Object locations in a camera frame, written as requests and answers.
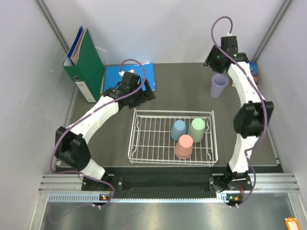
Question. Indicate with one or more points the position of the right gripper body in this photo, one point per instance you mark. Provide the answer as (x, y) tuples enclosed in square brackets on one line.
[(213, 60)]

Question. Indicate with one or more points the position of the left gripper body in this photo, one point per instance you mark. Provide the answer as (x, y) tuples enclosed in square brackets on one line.
[(137, 97)]

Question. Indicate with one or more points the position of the purple cup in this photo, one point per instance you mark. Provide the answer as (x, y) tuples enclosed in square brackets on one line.
[(218, 84)]

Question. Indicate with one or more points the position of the blue cup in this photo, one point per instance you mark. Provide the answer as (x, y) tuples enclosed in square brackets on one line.
[(178, 129)]

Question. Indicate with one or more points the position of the dark green cup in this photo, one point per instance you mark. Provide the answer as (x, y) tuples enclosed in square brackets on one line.
[(196, 129)]

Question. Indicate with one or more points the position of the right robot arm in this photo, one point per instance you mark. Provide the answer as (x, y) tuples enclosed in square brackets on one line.
[(255, 111)]

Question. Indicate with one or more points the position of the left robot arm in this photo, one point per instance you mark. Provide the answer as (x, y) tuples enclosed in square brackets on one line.
[(72, 142)]

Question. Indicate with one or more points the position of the blue folder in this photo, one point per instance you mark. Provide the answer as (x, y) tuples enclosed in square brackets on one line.
[(112, 76)]

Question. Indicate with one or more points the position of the Jane Eyre paperback book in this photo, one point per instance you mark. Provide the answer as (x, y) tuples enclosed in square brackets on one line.
[(254, 71)]

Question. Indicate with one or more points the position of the green lever arch binder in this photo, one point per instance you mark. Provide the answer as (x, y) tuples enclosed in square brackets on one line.
[(84, 66)]

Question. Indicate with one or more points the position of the pink cup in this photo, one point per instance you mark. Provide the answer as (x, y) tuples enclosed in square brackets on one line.
[(184, 147)]

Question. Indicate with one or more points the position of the orange tag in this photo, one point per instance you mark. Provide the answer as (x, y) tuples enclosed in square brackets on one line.
[(292, 223)]

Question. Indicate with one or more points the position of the white wire dish rack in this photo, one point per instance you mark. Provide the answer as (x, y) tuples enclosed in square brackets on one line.
[(151, 141)]

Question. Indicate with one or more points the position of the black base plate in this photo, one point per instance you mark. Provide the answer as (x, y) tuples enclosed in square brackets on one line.
[(204, 178)]

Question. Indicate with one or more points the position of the white cable duct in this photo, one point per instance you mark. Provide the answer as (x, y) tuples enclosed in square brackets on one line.
[(100, 198)]

